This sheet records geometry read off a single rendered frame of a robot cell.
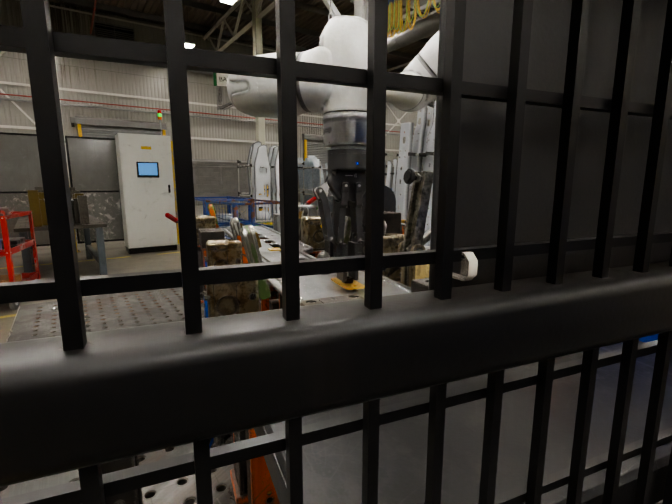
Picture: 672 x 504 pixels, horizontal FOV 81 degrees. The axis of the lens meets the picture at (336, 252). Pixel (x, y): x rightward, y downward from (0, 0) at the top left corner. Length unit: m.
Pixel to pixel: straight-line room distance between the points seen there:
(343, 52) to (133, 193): 6.95
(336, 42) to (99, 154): 7.74
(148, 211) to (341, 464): 7.38
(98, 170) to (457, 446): 8.16
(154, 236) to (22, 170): 2.25
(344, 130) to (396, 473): 0.54
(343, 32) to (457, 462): 0.62
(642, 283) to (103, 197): 8.24
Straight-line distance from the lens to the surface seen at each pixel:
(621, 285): 0.19
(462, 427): 0.30
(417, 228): 0.78
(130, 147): 7.55
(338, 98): 0.70
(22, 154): 8.33
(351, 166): 0.69
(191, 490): 0.79
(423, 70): 1.22
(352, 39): 0.71
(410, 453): 0.27
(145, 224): 7.58
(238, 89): 0.80
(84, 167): 8.30
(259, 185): 9.82
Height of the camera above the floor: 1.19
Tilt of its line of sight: 10 degrees down
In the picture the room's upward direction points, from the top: straight up
